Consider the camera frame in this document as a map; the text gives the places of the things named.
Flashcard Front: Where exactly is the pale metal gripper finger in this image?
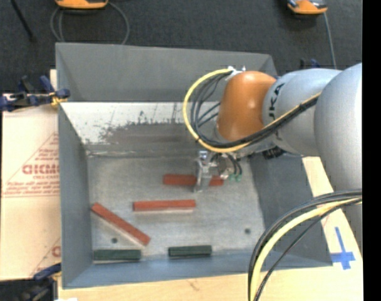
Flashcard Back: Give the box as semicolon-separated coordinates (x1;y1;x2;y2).
202;167;212;192
194;167;204;193

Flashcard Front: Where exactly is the red-brown flat block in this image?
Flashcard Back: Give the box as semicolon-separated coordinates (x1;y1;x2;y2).
132;199;197;214
162;173;224;187
90;202;152;248

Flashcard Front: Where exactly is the grey metal bin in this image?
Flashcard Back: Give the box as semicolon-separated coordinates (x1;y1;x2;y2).
55;41;334;290

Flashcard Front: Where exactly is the dark green flat block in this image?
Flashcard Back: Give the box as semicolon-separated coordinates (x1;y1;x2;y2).
93;248;142;263
167;245;213;258

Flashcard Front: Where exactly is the brown cardboard board red print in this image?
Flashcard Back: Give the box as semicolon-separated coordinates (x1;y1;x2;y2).
0;69;63;282

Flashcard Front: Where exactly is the black cylinder on white bracket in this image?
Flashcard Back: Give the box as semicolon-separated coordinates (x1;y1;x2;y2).
263;147;284;160

